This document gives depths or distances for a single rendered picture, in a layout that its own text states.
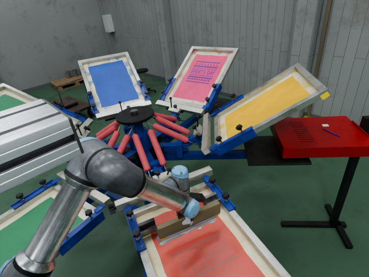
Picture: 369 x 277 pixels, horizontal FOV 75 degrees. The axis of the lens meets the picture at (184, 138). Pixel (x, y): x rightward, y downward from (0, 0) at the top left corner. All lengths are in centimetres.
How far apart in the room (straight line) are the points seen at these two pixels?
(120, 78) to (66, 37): 610
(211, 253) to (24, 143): 123
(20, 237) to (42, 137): 162
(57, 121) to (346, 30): 422
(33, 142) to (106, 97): 253
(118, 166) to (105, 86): 224
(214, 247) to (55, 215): 86
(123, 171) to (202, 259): 81
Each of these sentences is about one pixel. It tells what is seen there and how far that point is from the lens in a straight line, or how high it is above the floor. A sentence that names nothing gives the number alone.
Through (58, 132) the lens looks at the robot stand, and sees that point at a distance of 26.
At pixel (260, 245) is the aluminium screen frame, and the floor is 99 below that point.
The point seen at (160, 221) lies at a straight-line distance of 155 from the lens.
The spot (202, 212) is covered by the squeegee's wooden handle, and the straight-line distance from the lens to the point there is 133.
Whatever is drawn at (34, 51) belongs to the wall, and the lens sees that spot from 869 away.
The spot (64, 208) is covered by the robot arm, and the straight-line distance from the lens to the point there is 82.
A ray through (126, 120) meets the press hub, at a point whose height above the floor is 132.
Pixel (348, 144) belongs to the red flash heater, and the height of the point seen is 110.
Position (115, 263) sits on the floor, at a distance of 265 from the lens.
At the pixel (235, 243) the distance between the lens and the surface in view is 143.
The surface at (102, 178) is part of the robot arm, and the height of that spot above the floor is 171.
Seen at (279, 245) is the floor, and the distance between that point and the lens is 264.
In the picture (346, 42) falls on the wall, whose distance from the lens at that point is 435.
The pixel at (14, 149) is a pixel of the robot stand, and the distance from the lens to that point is 26.
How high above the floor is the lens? 212
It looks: 31 degrees down
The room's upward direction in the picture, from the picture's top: 6 degrees counter-clockwise
